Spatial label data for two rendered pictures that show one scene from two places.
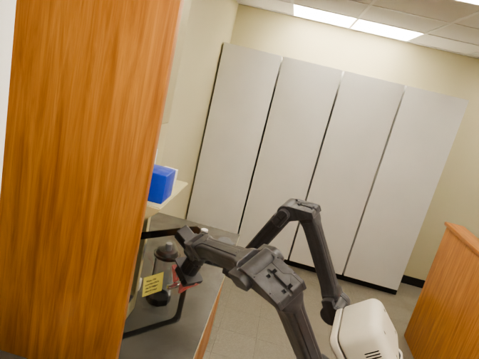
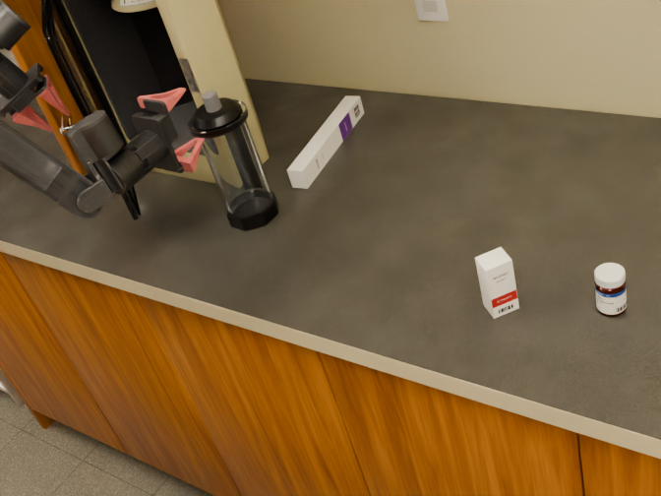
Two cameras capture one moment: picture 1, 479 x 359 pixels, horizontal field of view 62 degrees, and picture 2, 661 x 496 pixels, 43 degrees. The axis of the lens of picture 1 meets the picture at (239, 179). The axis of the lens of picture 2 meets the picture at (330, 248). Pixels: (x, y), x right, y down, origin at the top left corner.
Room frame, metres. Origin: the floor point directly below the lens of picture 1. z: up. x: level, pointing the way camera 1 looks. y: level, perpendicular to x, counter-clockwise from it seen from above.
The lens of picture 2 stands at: (2.47, -0.76, 1.84)
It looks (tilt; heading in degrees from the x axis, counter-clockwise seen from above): 37 degrees down; 130
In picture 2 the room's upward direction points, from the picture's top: 18 degrees counter-clockwise
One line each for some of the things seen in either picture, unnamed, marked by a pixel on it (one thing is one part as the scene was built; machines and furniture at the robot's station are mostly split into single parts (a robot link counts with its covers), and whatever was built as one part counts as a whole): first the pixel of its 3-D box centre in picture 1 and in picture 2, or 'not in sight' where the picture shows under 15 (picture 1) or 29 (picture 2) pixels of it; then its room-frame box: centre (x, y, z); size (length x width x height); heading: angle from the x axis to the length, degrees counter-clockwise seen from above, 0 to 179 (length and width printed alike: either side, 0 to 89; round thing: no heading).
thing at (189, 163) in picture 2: not in sight; (182, 145); (1.49, 0.13, 1.16); 0.09 x 0.07 x 0.07; 85
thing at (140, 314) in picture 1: (153, 283); (90, 101); (1.21, 0.20, 1.19); 0.30 x 0.01 x 0.40; 136
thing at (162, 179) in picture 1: (153, 182); not in sight; (1.17, 0.26, 1.56); 0.10 x 0.10 x 0.09; 85
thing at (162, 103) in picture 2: not in sight; (167, 109); (1.49, 0.13, 1.23); 0.09 x 0.07 x 0.07; 85
